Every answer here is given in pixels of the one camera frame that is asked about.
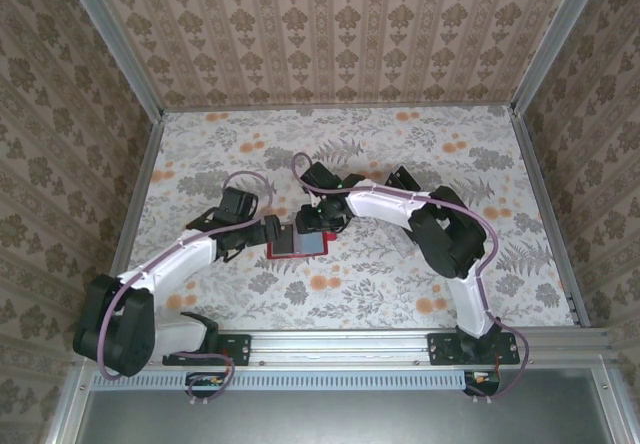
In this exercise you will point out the red leather card holder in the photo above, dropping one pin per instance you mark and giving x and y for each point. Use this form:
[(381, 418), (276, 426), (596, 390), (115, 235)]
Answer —
[(272, 256)]

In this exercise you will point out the dark grey credit card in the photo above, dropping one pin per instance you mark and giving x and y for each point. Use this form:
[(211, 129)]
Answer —
[(285, 241)]

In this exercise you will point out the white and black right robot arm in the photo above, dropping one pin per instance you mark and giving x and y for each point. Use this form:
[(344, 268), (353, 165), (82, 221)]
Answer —
[(380, 204)]

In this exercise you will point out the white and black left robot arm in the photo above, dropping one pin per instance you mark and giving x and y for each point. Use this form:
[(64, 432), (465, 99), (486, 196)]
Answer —
[(175, 259)]

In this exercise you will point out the blue-grey card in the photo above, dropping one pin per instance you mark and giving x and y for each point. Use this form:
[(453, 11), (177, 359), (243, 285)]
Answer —
[(310, 244)]

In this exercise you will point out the black credit card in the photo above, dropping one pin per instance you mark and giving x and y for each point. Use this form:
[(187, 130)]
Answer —
[(402, 176)]

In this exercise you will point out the clear acrylic card stand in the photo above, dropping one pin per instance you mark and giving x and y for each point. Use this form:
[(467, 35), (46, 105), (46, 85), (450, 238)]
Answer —
[(419, 185)]

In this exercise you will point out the clear plastic piece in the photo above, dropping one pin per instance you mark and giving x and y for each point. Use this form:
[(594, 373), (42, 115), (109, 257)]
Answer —
[(406, 246)]

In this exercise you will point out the floral patterned table sheet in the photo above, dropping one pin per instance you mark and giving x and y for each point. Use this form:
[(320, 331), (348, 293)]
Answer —
[(350, 304)]

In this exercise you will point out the black connector board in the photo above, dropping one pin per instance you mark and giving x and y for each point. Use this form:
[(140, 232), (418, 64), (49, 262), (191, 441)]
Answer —
[(205, 383), (482, 382)]

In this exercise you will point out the grey metal panel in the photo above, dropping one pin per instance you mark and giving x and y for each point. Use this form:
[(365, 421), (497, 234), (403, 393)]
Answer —
[(340, 419)]

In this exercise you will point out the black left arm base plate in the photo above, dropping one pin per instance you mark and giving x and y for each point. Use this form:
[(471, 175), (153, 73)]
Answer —
[(235, 349)]

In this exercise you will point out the aluminium side rail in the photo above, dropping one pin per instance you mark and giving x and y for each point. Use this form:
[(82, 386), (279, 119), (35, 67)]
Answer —
[(142, 179), (550, 214)]

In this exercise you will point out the aluminium mounting rail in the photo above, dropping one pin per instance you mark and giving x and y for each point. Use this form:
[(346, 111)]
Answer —
[(340, 346)]

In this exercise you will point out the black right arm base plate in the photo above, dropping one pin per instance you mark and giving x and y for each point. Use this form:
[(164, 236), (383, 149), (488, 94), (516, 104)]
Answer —
[(445, 349)]

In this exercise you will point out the aluminium frame post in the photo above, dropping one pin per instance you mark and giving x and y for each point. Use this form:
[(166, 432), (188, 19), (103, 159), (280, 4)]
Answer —
[(115, 44), (555, 39)]

